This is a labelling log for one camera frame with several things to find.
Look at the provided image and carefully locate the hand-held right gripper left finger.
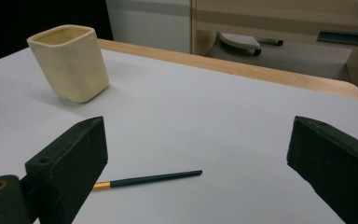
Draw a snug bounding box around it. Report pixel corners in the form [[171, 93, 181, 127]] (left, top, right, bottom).
[[20, 116, 109, 224]]

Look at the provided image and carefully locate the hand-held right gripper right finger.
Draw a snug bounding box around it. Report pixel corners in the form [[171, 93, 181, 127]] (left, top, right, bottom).
[[286, 115, 358, 224]]

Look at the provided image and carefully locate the dark brush with gold ferrule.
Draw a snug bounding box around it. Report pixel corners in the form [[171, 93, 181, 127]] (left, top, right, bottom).
[[92, 169, 203, 191]]

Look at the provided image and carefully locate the cream square cup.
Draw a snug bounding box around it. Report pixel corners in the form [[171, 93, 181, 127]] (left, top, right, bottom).
[[26, 24, 110, 104]]

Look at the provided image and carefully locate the wooden table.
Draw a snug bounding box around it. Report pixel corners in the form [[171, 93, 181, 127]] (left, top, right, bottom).
[[97, 38, 358, 102]]

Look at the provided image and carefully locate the black curtain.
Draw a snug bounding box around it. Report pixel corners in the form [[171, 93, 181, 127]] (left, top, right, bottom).
[[0, 0, 115, 66]]

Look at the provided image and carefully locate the white cabinet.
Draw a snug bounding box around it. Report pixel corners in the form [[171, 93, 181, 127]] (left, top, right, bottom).
[[105, 0, 193, 54]]

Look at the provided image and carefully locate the grey chair base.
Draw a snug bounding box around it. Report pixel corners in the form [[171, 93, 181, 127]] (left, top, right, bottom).
[[219, 32, 284, 57]]

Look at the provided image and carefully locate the light wooden desk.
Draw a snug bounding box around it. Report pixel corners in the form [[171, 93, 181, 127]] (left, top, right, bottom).
[[191, 0, 358, 103]]

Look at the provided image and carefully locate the dark green desk handle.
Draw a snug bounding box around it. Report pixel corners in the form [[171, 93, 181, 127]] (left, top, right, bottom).
[[316, 29, 358, 47]]

